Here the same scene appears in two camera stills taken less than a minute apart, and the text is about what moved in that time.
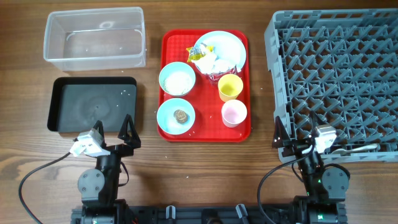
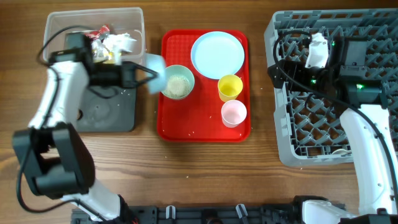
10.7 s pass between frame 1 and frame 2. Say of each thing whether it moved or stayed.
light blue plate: stayed
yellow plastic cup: stayed
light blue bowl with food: moved
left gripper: moved
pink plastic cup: stayed
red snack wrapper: moved
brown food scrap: moved
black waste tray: stayed
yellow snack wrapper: moved
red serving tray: stayed
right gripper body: moved
